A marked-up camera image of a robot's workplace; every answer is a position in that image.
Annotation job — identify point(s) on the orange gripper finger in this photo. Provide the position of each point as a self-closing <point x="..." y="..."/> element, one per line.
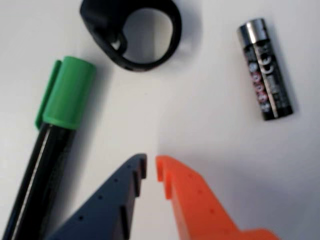
<point x="200" y="207"/>

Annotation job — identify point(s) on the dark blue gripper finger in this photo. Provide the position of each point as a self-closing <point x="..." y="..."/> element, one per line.
<point x="105" y="212"/>

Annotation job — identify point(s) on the black marker with green cap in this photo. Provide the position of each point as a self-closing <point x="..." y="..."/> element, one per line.
<point x="67" y="95"/>

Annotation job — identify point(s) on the black silver AA battery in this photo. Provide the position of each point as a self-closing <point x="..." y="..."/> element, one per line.
<point x="267" y="75"/>

